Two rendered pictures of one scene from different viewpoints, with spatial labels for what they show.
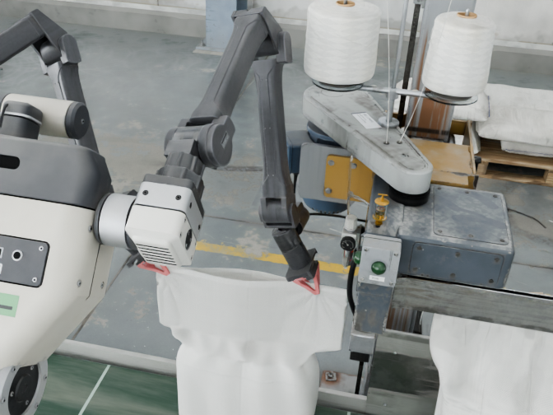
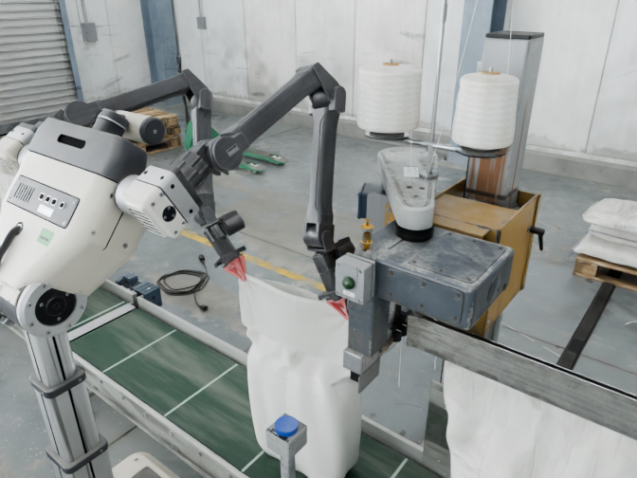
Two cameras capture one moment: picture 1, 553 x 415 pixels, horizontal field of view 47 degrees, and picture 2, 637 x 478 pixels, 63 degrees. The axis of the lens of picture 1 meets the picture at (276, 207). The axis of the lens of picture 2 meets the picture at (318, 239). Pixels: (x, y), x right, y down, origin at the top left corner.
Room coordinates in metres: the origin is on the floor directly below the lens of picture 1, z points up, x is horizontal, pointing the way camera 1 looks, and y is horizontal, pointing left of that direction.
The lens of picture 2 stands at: (0.10, -0.60, 1.86)
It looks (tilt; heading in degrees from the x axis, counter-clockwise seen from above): 26 degrees down; 27
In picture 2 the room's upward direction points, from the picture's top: straight up
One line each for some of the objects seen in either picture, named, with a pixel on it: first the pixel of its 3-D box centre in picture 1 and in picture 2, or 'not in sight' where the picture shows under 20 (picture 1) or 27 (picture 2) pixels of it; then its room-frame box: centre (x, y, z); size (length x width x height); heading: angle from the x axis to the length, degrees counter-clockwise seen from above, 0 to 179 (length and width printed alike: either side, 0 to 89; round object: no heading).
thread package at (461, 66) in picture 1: (459, 52); (485, 108); (1.37, -0.38, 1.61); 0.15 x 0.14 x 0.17; 80
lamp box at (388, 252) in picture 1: (379, 260); (354, 278); (1.03, -0.21, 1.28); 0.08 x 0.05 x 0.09; 80
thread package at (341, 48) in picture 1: (341, 40); (389, 97); (1.42, -0.13, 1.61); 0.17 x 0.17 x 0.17
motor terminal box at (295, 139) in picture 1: (295, 155); (371, 205); (1.54, -0.05, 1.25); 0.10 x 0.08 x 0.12; 15
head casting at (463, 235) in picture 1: (430, 255); (428, 294); (1.15, -0.35, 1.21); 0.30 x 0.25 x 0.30; 80
